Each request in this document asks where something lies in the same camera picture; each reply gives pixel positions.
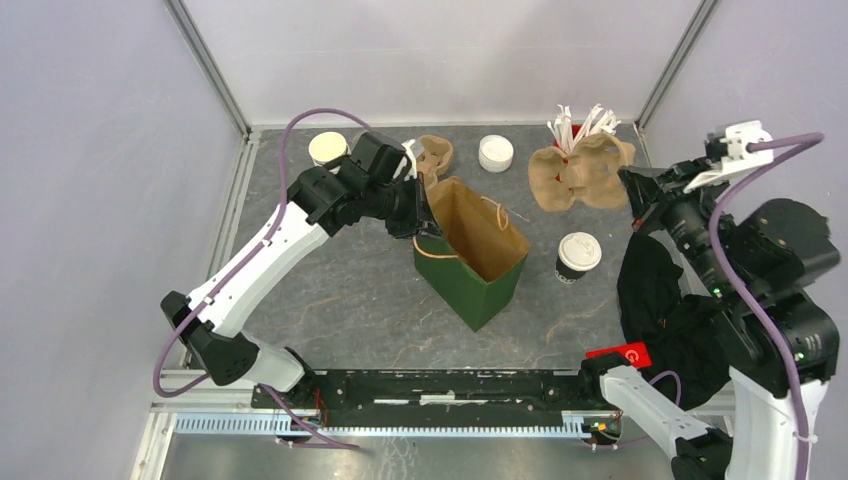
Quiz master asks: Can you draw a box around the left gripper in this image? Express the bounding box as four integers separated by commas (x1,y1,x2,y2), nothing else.
365,172,445,241

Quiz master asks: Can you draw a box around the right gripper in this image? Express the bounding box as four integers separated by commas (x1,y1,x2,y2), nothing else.
620,150,750,299

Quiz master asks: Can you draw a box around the cardboard cup carrier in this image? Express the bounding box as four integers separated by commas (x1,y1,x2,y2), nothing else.
416,135,454,190
528,133,635,212

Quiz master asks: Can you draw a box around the brown paper bag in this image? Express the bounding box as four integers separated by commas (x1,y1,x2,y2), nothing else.
413,177,530,332

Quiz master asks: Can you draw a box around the white cup lid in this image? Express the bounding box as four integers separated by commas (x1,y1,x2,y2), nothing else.
558,232,602,272

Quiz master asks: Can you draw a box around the black paper coffee cup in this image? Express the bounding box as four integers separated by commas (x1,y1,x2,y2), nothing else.
555,258,587,284

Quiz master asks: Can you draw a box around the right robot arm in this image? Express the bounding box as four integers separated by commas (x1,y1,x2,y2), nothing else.
577,160,840,479

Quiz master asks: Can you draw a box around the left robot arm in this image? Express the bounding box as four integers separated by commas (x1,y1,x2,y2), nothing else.
160,132,435,408

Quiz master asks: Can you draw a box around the red straw holder cup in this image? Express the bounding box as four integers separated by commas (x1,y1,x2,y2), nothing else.
560,124,582,181

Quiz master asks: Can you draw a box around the stack of white lids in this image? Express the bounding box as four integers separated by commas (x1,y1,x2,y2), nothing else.
478,135,514,173

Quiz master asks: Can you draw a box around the stack of paper cups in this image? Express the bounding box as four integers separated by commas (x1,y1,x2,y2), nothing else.
308,131,350,167

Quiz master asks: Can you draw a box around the red card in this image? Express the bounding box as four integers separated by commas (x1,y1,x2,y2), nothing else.
585,342,653,369

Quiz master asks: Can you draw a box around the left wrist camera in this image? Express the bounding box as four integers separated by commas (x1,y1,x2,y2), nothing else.
395,138,425,181

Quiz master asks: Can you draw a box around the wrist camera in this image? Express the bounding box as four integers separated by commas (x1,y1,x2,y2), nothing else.
395,138,425,181
683,120,774,193

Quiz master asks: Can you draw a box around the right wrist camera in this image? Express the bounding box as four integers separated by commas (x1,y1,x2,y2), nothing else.
683,120,774,193

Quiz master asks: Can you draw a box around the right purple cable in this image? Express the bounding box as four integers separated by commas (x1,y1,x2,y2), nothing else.
596,132,825,480

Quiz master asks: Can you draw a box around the purple cable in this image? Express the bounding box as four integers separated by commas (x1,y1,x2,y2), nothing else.
596,132,825,480
152,108,376,452

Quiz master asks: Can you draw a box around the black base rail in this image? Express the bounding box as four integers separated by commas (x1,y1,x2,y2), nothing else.
281,369,615,428

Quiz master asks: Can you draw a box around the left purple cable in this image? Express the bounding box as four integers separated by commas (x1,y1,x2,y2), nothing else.
152,108,376,452

